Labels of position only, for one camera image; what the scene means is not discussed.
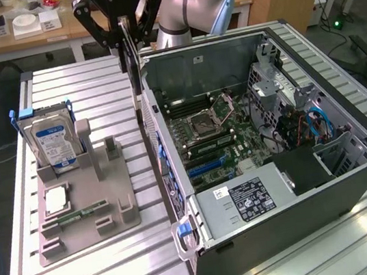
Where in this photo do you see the CPU socket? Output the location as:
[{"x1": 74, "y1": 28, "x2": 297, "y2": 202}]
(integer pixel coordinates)
[{"x1": 187, "y1": 108, "x2": 223, "y2": 141}]

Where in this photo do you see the open black PC case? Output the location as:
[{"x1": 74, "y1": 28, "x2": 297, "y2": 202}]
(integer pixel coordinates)
[{"x1": 124, "y1": 11, "x2": 367, "y2": 275}]

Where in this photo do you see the blue case latch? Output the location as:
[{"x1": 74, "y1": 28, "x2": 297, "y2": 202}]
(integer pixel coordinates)
[{"x1": 175, "y1": 222, "x2": 191, "y2": 240}]

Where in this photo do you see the low metal disk bay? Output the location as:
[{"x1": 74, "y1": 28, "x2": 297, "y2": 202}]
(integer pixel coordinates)
[{"x1": 310, "y1": 127, "x2": 367, "y2": 181}]

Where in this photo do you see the long black expansion slot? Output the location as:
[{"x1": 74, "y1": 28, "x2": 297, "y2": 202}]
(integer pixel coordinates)
[{"x1": 186, "y1": 151, "x2": 221, "y2": 167}]

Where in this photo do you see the RAM stick with black chips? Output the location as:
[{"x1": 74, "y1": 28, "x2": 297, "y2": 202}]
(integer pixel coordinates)
[{"x1": 186, "y1": 132, "x2": 237, "y2": 155}]

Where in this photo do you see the black plastic shroud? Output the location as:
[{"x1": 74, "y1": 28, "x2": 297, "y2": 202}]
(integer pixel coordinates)
[{"x1": 271, "y1": 141, "x2": 338, "y2": 199}]

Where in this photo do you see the plain white box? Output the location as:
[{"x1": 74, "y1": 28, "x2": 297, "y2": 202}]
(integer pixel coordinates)
[{"x1": 37, "y1": 9, "x2": 62, "y2": 34}]

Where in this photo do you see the red packet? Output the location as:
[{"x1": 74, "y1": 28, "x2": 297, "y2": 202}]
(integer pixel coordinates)
[{"x1": 41, "y1": 0, "x2": 60, "y2": 11}]

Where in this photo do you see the green RAM stick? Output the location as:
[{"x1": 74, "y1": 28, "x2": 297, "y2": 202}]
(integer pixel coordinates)
[{"x1": 54, "y1": 200, "x2": 110, "y2": 226}]

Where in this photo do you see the blue disk wire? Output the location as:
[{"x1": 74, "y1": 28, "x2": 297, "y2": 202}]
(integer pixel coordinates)
[{"x1": 304, "y1": 105, "x2": 338, "y2": 147}]

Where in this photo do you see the device with green light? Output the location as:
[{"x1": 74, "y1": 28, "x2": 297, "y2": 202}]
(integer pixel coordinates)
[{"x1": 330, "y1": 18, "x2": 345, "y2": 32}]

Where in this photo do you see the silver CPU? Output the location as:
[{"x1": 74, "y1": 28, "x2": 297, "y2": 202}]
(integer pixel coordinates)
[{"x1": 43, "y1": 185, "x2": 70, "y2": 214}]

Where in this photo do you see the tall metal disk bay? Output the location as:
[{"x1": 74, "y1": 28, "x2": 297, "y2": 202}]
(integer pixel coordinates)
[{"x1": 241, "y1": 38, "x2": 301, "y2": 118}]

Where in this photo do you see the green motherboard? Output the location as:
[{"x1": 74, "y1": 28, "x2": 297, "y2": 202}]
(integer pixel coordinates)
[{"x1": 162, "y1": 82, "x2": 280, "y2": 194}]

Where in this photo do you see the green graphics card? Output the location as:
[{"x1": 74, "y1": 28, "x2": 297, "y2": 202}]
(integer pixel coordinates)
[{"x1": 112, "y1": 13, "x2": 148, "y2": 113}]

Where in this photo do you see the hard disk with blue caddy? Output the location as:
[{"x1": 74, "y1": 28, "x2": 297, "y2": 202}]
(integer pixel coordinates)
[{"x1": 8, "y1": 95, "x2": 84, "y2": 180}]

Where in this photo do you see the white box with round roll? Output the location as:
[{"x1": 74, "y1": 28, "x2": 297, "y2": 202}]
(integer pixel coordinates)
[{"x1": 10, "y1": 12, "x2": 44, "y2": 42}]

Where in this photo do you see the grey power supply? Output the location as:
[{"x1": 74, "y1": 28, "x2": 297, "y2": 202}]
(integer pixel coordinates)
[{"x1": 191, "y1": 158, "x2": 303, "y2": 244}]

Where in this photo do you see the blue expansion slot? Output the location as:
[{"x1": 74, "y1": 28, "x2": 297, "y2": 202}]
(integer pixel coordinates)
[{"x1": 186, "y1": 158, "x2": 226, "y2": 179}]

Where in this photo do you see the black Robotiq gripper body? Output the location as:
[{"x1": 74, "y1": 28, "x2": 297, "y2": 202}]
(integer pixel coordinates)
[{"x1": 85, "y1": 0, "x2": 154, "y2": 38}]

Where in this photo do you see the grey parts rack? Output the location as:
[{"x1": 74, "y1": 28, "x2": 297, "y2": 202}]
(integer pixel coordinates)
[{"x1": 20, "y1": 112, "x2": 148, "y2": 269}]

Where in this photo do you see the white floor device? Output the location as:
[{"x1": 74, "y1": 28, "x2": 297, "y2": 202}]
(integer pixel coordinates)
[{"x1": 311, "y1": 0, "x2": 331, "y2": 27}]

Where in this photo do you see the metal socket cover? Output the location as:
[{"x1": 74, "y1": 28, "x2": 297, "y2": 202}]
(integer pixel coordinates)
[{"x1": 210, "y1": 91, "x2": 237, "y2": 120}]

